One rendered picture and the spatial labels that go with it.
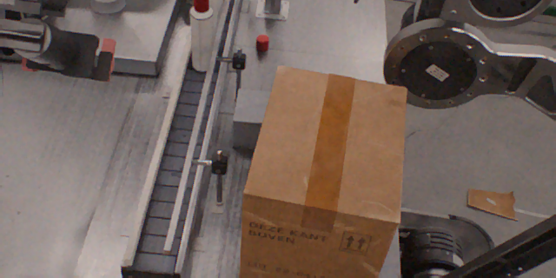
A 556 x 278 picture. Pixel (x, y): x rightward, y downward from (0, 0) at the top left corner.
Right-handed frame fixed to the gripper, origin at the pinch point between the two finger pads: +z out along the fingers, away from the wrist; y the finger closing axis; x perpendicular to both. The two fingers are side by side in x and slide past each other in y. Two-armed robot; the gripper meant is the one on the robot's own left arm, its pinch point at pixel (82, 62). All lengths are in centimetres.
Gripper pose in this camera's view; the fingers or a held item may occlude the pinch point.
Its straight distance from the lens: 107.4
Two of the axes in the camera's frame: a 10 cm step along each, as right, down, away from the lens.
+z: 0.5, 0.7, 10.0
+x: -1.5, 9.9, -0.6
